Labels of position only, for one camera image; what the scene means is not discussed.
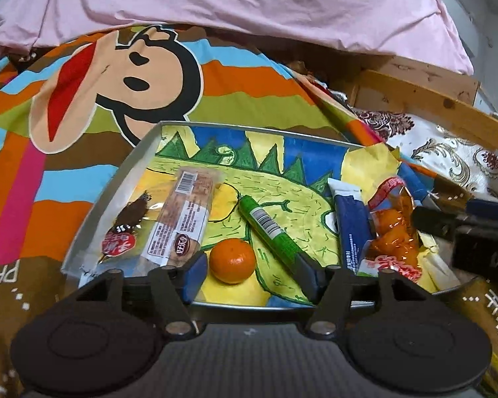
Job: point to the wooden bed frame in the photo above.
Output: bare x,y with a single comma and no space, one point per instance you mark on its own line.
460,112

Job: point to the green stick snack packet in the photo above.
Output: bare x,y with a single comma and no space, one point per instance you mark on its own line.
269,228

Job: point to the orange jelly snack red label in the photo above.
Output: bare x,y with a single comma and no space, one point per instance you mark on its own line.
392,232

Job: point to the long brown biscuit packet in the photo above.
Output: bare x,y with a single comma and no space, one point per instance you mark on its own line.
182,224

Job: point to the white floral quilt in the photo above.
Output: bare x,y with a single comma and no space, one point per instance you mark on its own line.
452,157

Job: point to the clear dark plum packet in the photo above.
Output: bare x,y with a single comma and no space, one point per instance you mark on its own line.
128,219

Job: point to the mandarin orange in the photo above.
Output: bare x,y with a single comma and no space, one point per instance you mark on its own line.
232,261

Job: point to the dinosaur drawing paper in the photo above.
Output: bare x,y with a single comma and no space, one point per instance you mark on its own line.
274,190

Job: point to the printed monkey blanket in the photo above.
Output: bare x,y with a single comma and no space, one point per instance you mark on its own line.
45,153

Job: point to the metal tray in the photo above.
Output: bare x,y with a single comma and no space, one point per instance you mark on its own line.
108,199

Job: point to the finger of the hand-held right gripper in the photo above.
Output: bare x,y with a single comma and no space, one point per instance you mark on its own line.
431,220
489,207

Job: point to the blue white snack packet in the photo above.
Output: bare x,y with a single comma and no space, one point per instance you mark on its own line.
350,224

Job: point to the pink bed sheet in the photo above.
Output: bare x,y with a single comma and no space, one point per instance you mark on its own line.
232,0

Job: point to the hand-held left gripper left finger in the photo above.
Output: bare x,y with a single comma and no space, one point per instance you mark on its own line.
195,277

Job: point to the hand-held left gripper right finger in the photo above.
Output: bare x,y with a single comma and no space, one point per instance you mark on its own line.
311,277

